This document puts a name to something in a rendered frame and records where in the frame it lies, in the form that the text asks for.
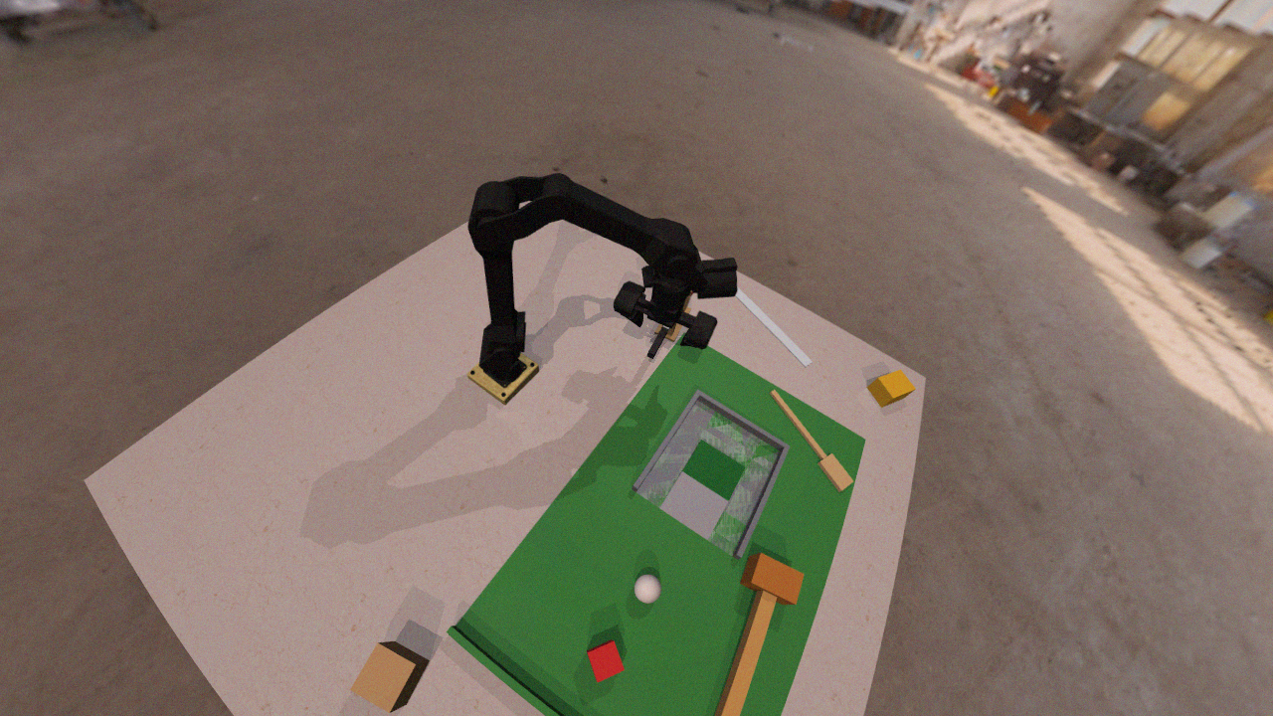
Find red cube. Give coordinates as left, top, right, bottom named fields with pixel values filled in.
left=587, top=640, right=624, bottom=682

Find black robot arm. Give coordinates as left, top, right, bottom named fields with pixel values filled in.
left=467, top=173, right=737, bottom=389

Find green mat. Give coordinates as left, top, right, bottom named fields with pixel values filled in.
left=456, top=333, right=866, bottom=716

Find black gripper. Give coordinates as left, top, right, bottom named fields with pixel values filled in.
left=614, top=282, right=717, bottom=349

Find light grey flat bar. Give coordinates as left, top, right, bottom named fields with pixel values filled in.
left=736, top=287, right=813, bottom=367

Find black and grey putter shaft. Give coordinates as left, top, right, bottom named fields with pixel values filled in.
left=647, top=325, right=670, bottom=359

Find grey ball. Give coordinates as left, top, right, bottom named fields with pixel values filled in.
left=635, top=575, right=662, bottom=604

